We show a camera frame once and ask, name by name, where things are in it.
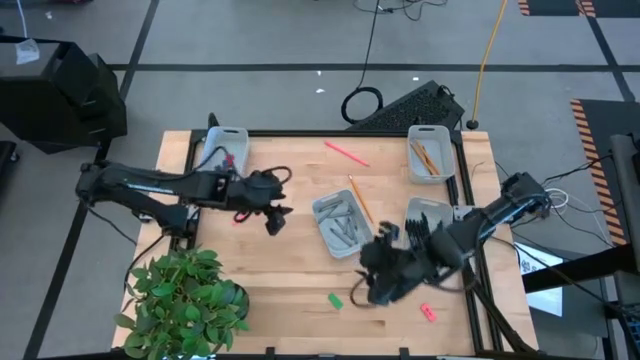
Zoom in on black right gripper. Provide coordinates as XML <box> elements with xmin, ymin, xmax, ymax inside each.
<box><xmin>362</xmin><ymin>227</ymin><xmax>464</xmax><ymax>304</ymax></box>

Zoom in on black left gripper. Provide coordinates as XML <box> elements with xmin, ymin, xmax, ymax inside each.
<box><xmin>234</xmin><ymin>172</ymin><xmax>294</xmax><ymax>218</ymax></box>

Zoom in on orange pencil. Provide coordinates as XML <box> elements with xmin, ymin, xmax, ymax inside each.
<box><xmin>416</xmin><ymin>140</ymin><xmax>443</xmax><ymax>176</ymax></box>
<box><xmin>347</xmin><ymin>174</ymin><xmax>375</xmax><ymax>225</ymax></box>
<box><xmin>409</xmin><ymin>143</ymin><xmax>436</xmax><ymax>177</ymax></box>

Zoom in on grey plastic bin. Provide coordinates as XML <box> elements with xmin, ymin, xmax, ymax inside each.
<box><xmin>198</xmin><ymin>125</ymin><xmax>250</xmax><ymax>176</ymax></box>
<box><xmin>403</xmin><ymin>196</ymin><xmax>455</xmax><ymax>251</ymax></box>
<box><xmin>406</xmin><ymin>123</ymin><xmax>457</xmax><ymax>185</ymax></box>
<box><xmin>311</xmin><ymin>188</ymin><xmax>375</xmax><ymax>260</ymax></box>

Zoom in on black plant pot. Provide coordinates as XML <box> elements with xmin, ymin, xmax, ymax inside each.
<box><xmin>230</xmin><ymin>282</ymin><xmax>251</xmax><ymax>321</ymax></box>

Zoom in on white paper sheet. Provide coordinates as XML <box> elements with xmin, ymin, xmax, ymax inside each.
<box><xmin>513</xmin><ymin>241</ymin><xmax>565</xmax><ymax>318</ymax></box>

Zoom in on green leafy plant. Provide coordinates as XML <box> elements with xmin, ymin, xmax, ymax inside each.
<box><xmin>113</xmin><ymin>247</ymin><xmax>250</xmax><ymax>360</ymax></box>

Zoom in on black perforated computer case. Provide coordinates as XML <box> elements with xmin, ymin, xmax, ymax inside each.
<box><xmin>346</xmin><ymin>79</ymin><xmax>466</xmax><ymax>133</ymax></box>

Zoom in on black desk bar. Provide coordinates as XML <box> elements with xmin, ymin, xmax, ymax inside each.
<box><xmin>521</xmin><ymin>243</ymin><xmax>640</xmax><ymax>295</ymax></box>

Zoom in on black mat with orange stripes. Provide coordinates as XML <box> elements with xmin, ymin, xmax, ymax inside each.
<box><xmin>516</xmin><ymin>0</ymin><xmax>640</xmax><ymax>19</ymax></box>
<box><xmin>569</xmin><ymin>97</ymin><xmax>640</xmax><ymax>247</ymax></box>

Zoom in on black stacked cases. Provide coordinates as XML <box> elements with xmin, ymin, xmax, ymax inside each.
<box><xmin>0</xmin><ymin>30</ymin><xmax>129</xmax><ymax>155</ymax></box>

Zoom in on black caster base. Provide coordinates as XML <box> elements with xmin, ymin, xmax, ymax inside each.
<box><xmin>0</xmin><ymin>140</ymin><xmax>21</xmax><ymax>174</ymax></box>

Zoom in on crumpled clear plastic bag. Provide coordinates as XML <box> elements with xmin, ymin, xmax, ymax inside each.
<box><xmin>14</xmin><ymin>38</ymin><xmax>41</xmax><ymax>66</ymax></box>

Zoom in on black aluminium table frame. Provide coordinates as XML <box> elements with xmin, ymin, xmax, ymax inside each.
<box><xmin>169</xmin><ymin>112</ymin><xmax>539</xmax><ymax>359</ymax></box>

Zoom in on black coiled cable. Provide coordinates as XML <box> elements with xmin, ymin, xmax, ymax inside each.
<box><xmin>340</xmin><ymin>0</ymin><xmax>385</xmax><ymax>126</ymax></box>

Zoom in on white cable bundle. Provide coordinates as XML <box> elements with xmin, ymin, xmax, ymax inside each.
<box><xmin>547</xmin><ymin>187</ymin><xmax>571</xmax><ymax>214</ymax></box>

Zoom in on yellow cable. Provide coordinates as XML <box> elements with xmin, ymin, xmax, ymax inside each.
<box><xmin>471</xmin><ymin>0</ymin><xmax>509</xmax><ymax>124</ymax></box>

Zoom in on black floor cables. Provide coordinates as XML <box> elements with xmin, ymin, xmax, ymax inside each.
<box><xmin>351</xmin><ymin>0</ymin><xmax>450</xmax><ymax>22</ymax></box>

